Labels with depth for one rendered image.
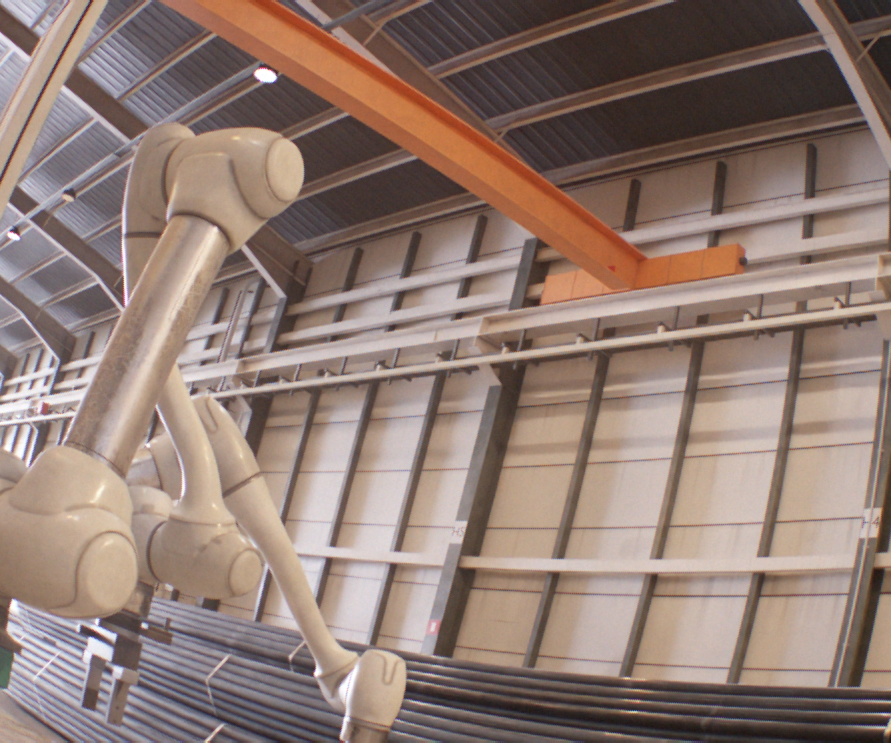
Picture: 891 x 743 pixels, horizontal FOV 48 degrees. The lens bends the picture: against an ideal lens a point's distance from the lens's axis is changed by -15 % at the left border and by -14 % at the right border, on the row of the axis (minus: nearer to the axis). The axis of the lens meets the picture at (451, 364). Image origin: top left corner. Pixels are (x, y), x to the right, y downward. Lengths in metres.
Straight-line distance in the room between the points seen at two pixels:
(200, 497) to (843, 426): 10.40
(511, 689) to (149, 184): 2.69
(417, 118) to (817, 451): 5.38
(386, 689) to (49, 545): 0.96
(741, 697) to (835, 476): 8.26
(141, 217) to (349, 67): 9.30
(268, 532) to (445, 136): 9.61
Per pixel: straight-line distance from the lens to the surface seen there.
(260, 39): 10.21
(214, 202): 1.51
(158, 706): 4.86
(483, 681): 4.08
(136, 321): 1.45
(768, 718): 3.26
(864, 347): 11.93
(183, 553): 1.58
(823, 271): 11.76
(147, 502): 1.69
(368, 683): 2.08
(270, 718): 4.22
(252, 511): 2.04
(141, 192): 1.67
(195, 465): 1.59
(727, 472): 12.33
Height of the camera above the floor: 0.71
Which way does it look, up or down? 19 degrees up
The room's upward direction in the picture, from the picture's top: 15 degrees clockwise
